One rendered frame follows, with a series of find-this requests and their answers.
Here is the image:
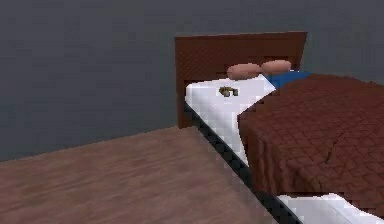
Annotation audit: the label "pink oval pillow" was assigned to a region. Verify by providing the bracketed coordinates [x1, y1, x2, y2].
[260, 59, 293, 75]
[227, 63, 262, 81]

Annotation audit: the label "olive green earphones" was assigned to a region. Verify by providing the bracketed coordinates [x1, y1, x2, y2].
[218, 86, 240, 98]

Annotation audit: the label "brown bed with white sheet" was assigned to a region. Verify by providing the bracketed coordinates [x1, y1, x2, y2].
[173, 31, 384, 224]

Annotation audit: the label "blue bed cloth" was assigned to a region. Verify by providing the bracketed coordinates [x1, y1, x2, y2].
[266, 70, 314, 90]

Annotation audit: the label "brown quilted blanket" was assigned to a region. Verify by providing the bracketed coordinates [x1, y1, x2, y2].
[237, 73, 384, 220]

